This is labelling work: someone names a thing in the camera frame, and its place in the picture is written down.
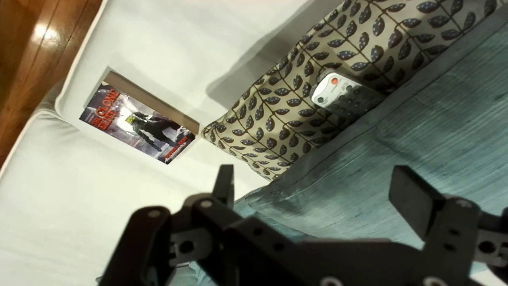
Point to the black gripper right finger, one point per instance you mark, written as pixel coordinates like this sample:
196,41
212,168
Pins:
418,201

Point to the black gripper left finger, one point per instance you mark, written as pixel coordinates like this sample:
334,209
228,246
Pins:
225,185

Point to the teal velvet cushion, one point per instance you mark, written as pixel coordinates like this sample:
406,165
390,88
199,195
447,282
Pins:
423,133

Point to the paperback book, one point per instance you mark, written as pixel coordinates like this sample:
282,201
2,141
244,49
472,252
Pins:
137,125

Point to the leaf patterned cushion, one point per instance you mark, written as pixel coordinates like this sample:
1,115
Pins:
296,106

